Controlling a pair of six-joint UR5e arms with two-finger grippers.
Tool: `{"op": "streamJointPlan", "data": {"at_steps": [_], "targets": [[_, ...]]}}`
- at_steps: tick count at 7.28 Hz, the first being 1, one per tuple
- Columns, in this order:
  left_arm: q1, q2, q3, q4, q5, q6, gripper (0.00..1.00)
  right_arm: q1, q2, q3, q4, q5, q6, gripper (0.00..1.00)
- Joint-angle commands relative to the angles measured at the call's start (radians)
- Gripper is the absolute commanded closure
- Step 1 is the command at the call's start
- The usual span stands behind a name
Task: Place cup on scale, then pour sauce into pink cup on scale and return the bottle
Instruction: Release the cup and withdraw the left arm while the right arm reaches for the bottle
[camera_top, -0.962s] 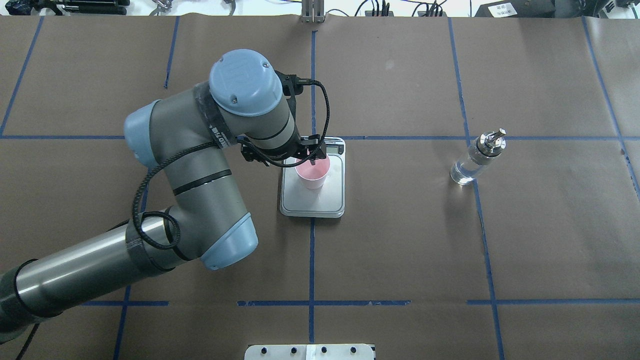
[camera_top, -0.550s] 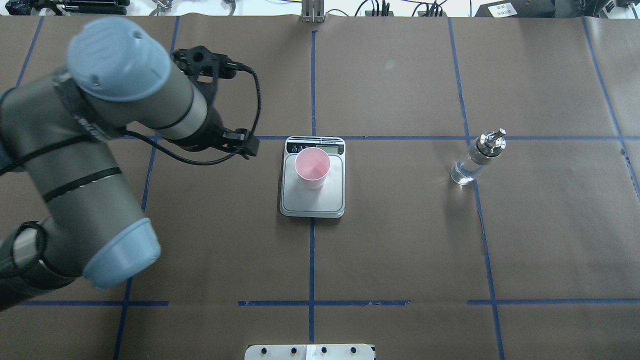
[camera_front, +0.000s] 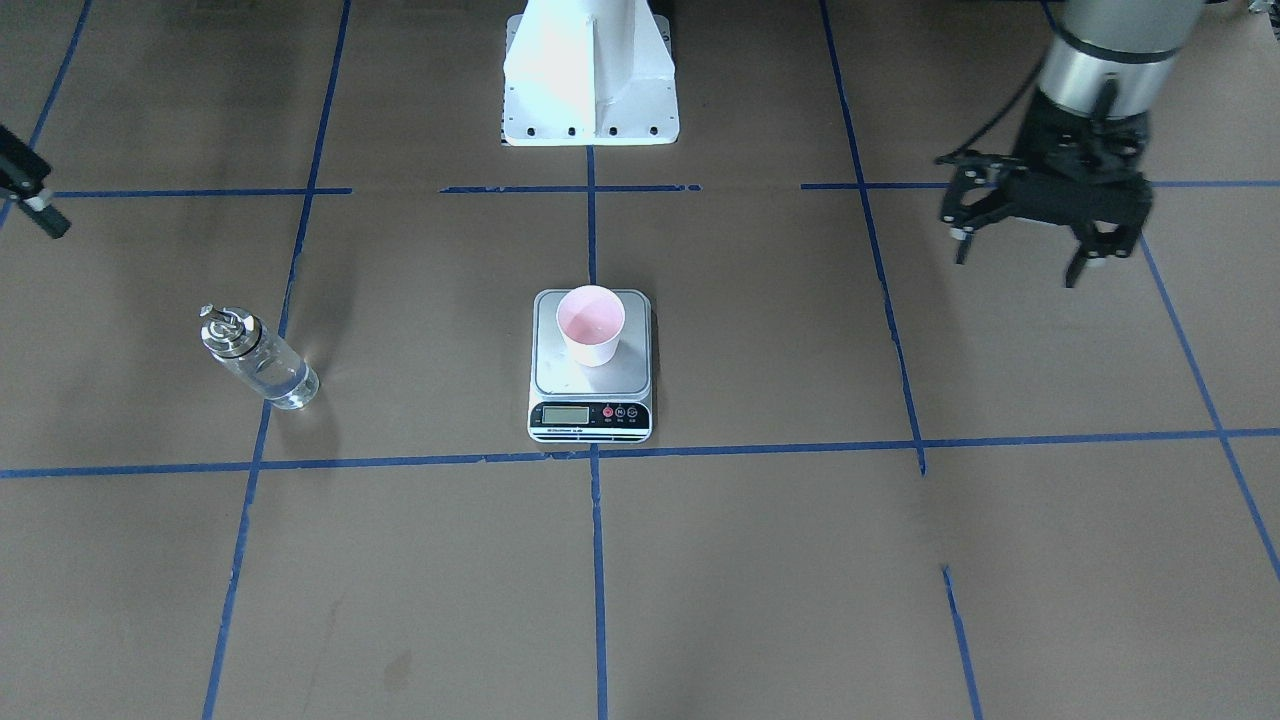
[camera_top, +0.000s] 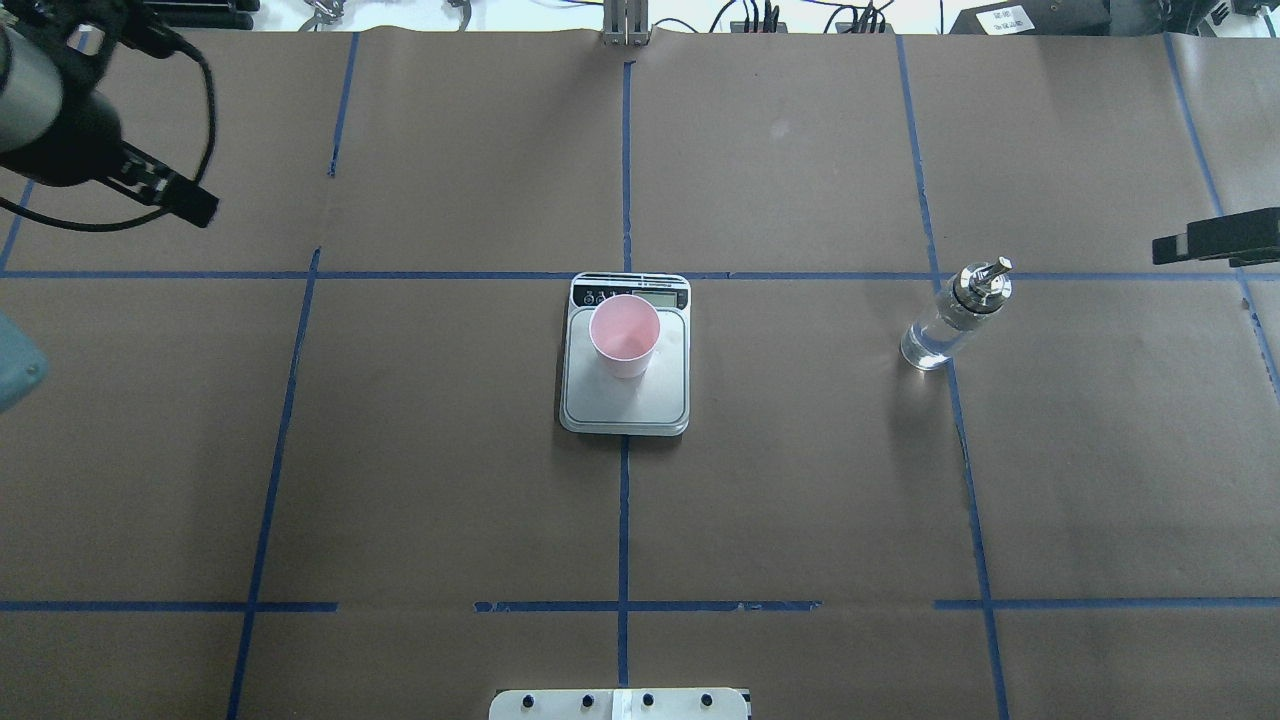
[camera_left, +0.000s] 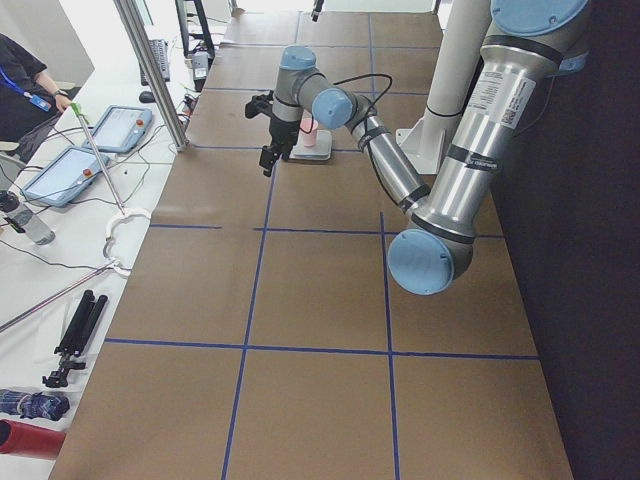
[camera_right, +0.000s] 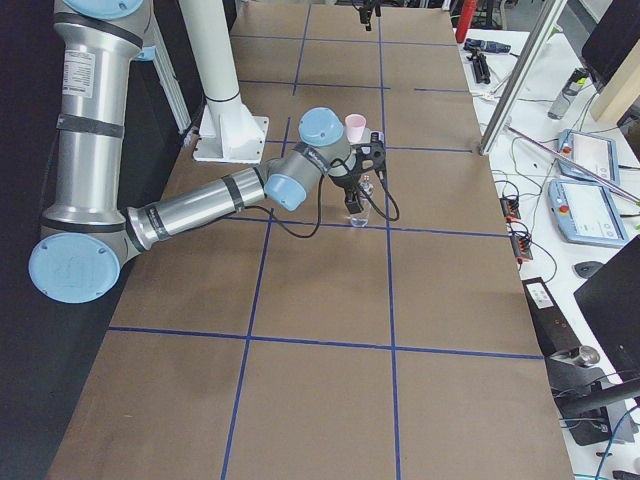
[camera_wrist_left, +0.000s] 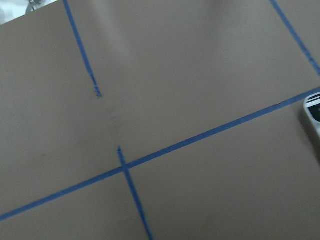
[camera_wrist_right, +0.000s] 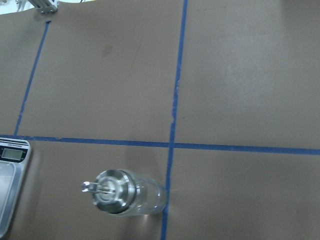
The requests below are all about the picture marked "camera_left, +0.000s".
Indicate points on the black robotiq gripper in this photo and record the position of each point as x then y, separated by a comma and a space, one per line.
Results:
281, 132

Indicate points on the pink plastic cup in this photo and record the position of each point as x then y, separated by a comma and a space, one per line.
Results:
308, 131

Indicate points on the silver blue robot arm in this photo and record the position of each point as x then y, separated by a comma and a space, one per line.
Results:
493, 56

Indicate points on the silver digital kitchen scale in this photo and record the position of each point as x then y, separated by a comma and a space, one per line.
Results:
320, 151

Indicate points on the black power adapter box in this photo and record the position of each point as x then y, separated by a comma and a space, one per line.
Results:
199, 65

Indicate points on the black computer mouse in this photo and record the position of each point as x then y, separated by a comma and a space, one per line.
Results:
146, 97

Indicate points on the white curved grabber tool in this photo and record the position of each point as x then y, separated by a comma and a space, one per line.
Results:
117, 230

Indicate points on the black keyboard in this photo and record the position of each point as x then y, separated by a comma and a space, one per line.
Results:
159, 49

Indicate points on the far blue teach pendant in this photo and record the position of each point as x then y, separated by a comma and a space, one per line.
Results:
121, 128

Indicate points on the blue teach pendant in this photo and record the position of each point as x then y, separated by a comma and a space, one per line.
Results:
68, 175
121, 128

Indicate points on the near blue teach pendant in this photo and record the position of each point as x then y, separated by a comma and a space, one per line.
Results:
68, 175

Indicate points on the seated person in black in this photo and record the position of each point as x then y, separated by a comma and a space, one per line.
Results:
31, 101

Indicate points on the black folded tripod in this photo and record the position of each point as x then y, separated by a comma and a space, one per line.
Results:
76, 338

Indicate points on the clear water bottle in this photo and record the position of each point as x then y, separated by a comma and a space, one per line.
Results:
24, 220

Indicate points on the blue folded umbrella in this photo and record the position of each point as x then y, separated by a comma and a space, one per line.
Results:
34, 405

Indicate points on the red cylinder bottle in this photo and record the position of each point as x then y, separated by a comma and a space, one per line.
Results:
26, 440

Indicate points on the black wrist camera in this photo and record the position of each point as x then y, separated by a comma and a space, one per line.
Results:
259, 104

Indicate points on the aluminium frame post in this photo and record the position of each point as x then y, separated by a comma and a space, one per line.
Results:
134, 27

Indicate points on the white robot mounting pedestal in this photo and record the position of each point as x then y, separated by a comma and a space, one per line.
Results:
428, 141

